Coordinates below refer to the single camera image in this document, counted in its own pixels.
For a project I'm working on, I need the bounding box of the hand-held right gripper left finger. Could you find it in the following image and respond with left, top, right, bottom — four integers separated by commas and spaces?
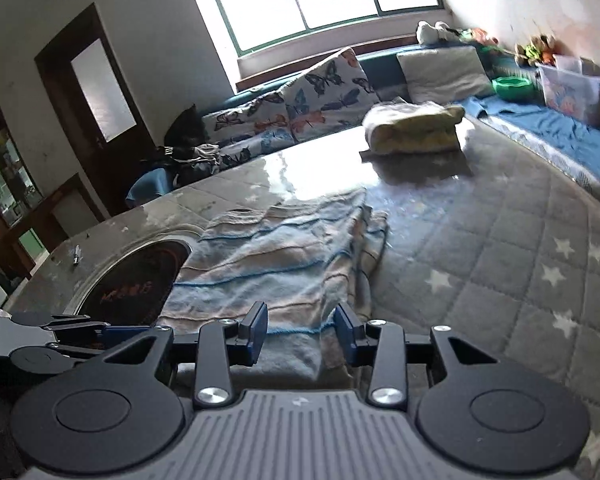
95, 302, 268, 410

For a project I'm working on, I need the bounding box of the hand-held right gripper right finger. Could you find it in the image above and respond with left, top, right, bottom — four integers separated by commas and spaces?
334, 304, 501, 408

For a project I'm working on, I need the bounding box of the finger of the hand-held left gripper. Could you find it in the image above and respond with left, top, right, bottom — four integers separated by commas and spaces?
47, 326, 157, 357
10, 312, 105, 332

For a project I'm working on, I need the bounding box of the blue beige striped shirt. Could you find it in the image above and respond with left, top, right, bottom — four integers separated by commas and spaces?
157, 187, 391, 383

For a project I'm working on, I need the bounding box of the white dark clothes heap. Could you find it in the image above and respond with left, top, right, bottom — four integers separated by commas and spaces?
171, 143, 224, 182

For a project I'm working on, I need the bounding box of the dark wooden cabinet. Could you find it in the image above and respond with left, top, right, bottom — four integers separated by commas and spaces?
0, 102, 97, 281

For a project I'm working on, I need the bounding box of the blue plastic stool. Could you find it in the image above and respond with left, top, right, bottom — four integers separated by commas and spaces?
126, 167, 174, 207

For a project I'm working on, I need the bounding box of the grey star quilted mat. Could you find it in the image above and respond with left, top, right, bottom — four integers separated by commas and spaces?
367, 125, 600, 480

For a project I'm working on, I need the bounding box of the butterfly print cushion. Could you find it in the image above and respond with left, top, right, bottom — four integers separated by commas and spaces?
201, 91, 302, 167
282, 46, 379, 144

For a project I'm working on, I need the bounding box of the black bag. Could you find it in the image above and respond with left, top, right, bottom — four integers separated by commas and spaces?
154, 104, 207, 161

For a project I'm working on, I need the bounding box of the yellow white folded blanket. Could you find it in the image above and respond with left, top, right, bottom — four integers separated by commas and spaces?
360, 100, 467, 157

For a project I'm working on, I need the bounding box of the dark wooden door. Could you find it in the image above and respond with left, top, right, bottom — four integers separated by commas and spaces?
34, 3, 157, 217

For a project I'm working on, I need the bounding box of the white pillow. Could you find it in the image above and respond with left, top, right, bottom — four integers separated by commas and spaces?
396, 44, 494, 106

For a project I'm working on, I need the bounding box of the blue bed sheet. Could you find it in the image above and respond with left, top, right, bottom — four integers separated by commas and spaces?
459, 91, 600, 202

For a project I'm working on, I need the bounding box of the green bowl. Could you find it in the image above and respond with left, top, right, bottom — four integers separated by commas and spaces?
492, 75, 537, 103

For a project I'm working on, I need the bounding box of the white plush toy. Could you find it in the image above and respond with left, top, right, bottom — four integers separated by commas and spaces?
415, 20, 462, 47

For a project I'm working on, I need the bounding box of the clear plastic storage box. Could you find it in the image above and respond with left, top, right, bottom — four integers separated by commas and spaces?
534, 54, 600, 127

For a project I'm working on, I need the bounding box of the heap of colourful plush toys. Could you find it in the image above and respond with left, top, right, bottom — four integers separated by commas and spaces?
459, 26, 558, 68

